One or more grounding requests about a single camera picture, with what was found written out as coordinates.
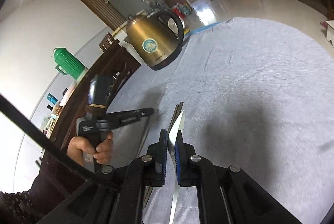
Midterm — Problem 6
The person's left hand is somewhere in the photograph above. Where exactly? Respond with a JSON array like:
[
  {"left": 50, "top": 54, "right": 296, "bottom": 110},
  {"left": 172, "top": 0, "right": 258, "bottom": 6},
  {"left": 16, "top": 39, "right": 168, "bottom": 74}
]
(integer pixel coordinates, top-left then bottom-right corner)
[{"left": 67, "top": 132, "right": 113, "bottom": 166}]

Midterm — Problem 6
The green thermos flask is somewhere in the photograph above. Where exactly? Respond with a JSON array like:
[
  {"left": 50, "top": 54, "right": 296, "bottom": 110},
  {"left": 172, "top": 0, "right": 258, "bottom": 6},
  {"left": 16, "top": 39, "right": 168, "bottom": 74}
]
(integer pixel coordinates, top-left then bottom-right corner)
[{"left": 53, "top": 48, "right": 88, "bottom": 81}]

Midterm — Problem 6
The wooden dining chair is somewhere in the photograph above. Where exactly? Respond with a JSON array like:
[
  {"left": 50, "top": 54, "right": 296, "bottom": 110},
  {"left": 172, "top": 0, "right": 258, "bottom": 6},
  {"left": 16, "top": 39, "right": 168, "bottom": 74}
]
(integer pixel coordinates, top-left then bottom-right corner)
[{"left": 99, "top": 33, "right": 119, "bottom": 52}]

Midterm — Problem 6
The grey round tablecloth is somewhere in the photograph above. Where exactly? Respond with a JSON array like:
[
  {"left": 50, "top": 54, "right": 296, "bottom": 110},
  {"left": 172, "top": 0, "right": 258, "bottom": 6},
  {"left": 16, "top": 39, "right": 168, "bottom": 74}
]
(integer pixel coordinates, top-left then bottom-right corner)
[{"left": 109, "top": 17, "right": 333, "bottom": 223}]

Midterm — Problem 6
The bronze electric kettle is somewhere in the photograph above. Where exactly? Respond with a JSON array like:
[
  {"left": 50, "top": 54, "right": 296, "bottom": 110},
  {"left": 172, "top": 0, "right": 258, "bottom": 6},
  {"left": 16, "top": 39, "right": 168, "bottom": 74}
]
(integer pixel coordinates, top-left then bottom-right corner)
[{"left": 126, "top": 9, "right": 184, "bottom": 71}]

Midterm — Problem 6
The white small step stool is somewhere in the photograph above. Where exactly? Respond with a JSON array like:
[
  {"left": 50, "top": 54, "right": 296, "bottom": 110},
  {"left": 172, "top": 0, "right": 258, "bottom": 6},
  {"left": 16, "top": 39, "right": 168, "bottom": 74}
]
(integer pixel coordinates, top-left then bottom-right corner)
[{"left": 320, "top": 20, "right": 334, "bottom": 46}]

